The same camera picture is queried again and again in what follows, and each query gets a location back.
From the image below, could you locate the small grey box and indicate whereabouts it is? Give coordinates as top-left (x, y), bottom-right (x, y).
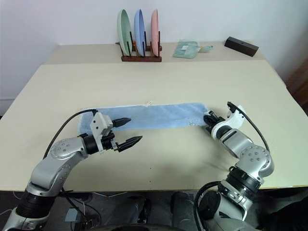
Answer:
top-left (64, 208), bottom-right (78, 222)

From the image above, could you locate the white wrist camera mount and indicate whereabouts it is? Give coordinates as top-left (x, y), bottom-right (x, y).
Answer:
top-left (211, 104), bottom-right (247, 140)
top-left (90, 111), bottom-right (114, 155)

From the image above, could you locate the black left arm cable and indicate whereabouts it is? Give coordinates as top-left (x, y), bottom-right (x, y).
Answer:
top-left (44, 109), bottom-right (99, 160)

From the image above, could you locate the dark grey rounded shape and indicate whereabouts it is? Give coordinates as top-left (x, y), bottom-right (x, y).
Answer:
top-left (170, 191), bottom-right (201, 231)

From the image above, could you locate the black floor cable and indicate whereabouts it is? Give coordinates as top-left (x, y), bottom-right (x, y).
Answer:
top-left (61, 191), bottom-right (114, 231)

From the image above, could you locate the black shoulder cable loop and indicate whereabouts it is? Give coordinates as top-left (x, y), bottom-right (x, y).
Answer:
top-left (194, 181), bottom-right (218, 231)

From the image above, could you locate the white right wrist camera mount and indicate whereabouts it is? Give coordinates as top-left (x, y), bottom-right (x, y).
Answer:
top-left (211, 104), bottom-right (247, 140)

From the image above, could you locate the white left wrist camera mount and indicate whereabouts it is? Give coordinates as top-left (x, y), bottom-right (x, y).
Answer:
top-left (90, 111), bottom-right (114, 155)

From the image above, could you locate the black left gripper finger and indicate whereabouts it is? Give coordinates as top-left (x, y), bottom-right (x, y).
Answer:
top-left (117, 135), bottom-right (143, 153)
top-left (112, 117), bottom-right (132, 128)

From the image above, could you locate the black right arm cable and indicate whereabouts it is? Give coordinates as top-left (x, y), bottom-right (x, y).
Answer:
top-left (226, 101), bottom-right (270, 153)

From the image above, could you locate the light blue towel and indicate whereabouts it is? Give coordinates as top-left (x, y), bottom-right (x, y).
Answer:
top-left (77, 100), bottom-right (209, 134)

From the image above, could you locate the dark wooden plate rack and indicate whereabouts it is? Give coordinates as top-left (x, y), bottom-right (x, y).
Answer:
top-left (120, 30), bottom-right (163, 63)

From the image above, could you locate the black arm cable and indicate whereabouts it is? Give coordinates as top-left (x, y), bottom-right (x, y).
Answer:
top-left (44, 109), bottom-right (99, 160)
top-left (226, 101), bottom-right (270, 153)

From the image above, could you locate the blue plate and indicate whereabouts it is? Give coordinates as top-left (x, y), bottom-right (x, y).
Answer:
top-left (133, 9), bottom-right (147, 56)

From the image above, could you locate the green plate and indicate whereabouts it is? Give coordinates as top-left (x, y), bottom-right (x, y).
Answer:
top-left (116, 9), bottom-right (133, 54)

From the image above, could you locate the folded pale green cloth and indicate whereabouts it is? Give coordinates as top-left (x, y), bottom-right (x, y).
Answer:
top-left (172, 40), bottom-right (201, 59)

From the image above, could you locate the dark brown rectangular block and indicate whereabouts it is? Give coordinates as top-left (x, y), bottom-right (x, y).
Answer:
top-left (224, 36), bottom-right (260, 58)

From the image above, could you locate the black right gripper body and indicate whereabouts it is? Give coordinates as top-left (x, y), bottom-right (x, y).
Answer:
top-left (206, 110), bottom-right (226, 126)

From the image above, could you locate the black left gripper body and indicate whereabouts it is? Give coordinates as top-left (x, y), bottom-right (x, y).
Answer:
top-left (101, 130), bottom-right (121, 153)

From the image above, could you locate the pink plate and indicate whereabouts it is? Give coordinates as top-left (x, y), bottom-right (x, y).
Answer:
top-left (150, 9), bottom-right (161, 57)

